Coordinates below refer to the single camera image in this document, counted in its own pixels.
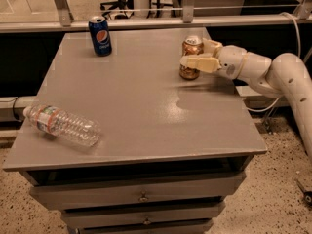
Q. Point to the grey floor pipe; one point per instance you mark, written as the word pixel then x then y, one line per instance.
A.
pixel 11 108

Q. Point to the top grey drawer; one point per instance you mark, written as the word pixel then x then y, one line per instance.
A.
pixel 136 191

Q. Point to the grey drawer cabinet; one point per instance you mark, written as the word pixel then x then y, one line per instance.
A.
pixel 153 123

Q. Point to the black caster wheel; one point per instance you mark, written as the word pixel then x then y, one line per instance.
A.
pixel 305 185

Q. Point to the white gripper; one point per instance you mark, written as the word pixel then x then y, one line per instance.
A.
pixel 231 61

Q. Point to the bottom grey drawer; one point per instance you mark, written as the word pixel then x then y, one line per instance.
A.
pixel 197 226

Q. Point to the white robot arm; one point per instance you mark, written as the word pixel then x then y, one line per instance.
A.
pixel 284 76

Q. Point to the black office chair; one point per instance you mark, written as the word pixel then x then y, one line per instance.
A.
pixel 116 9

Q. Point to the blue Pepsi can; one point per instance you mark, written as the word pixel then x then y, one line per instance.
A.
pixel 99 31

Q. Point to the clear plastic water bottle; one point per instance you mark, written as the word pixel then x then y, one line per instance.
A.
pixel 60 123

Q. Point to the grey metal railing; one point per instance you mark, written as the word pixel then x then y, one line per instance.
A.
pixel 73 15

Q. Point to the grey drawer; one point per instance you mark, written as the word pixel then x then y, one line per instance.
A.
pixel 143 215
pixel 197 226
pixel 136 191

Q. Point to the middle grey drawer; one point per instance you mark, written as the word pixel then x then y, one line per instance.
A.
pixel 143 215

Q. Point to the orange soda can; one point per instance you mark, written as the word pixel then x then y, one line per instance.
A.
pixel 192 45

